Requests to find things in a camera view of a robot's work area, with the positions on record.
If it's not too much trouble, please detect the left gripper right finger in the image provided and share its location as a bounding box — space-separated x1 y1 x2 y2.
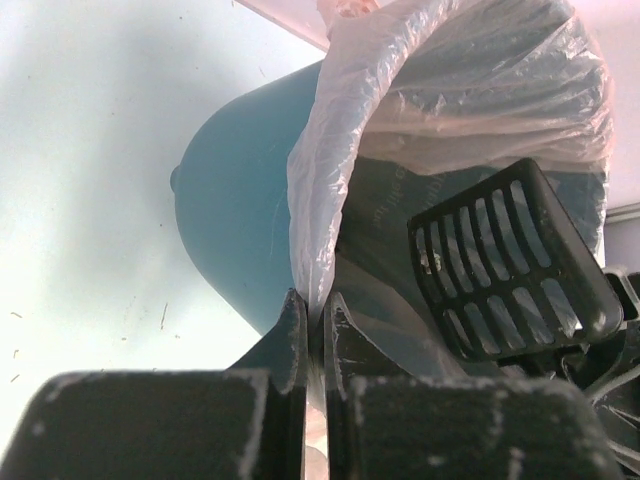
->
323 293 622 479

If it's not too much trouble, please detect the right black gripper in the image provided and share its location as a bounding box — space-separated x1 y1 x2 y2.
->
521 267 639 465

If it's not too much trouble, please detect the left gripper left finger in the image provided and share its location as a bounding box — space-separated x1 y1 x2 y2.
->
13 291 308 479

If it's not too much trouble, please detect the black litter scoop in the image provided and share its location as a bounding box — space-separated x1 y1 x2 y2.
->
408 158 623 364

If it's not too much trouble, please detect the teal trash bin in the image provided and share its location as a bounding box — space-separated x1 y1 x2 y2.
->
170 55 613 377

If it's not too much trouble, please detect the clear plastic bin liner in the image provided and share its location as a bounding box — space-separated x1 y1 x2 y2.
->
287 1 613 376

